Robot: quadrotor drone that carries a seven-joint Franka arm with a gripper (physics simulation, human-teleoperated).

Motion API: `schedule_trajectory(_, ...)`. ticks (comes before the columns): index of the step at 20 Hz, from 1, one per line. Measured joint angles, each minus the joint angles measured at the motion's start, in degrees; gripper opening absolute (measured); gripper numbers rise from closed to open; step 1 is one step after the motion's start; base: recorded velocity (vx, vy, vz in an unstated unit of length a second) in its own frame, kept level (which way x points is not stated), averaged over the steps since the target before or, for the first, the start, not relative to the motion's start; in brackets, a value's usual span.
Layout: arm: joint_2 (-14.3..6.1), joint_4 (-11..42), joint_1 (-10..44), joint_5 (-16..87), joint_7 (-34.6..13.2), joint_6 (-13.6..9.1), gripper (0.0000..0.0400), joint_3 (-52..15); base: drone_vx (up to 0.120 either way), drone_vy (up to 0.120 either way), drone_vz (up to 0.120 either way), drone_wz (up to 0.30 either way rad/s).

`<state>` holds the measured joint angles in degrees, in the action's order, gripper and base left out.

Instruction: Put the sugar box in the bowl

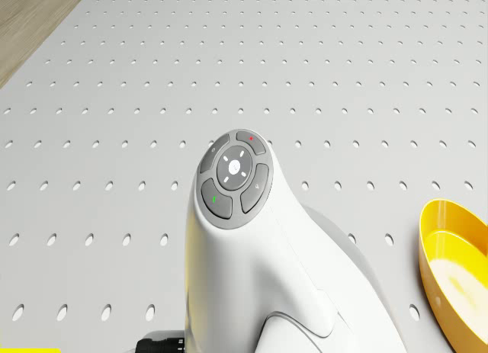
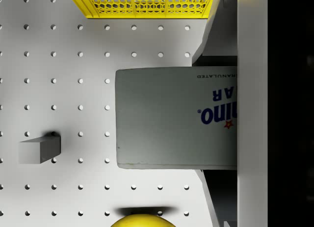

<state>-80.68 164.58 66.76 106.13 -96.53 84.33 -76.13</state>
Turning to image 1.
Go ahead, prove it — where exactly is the yellow bowl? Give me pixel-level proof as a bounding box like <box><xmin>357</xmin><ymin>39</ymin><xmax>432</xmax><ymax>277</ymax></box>
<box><xmin>419</xmin><ymin>198</ymin><xmax>488</xmax><ymax>351</ymax></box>

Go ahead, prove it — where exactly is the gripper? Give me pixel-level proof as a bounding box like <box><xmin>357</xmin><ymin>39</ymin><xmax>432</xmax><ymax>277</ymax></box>
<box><xmin>136</xmin><ymin>329</ymin><xmax>188</xmax><ymax>353</ymax></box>

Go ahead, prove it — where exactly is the yellow basket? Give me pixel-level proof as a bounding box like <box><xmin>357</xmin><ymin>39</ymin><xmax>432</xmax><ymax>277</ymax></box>
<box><xmin>0</xmin><ymin>347</ymin><xmax>63</xmax><ymax>353</ymax></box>

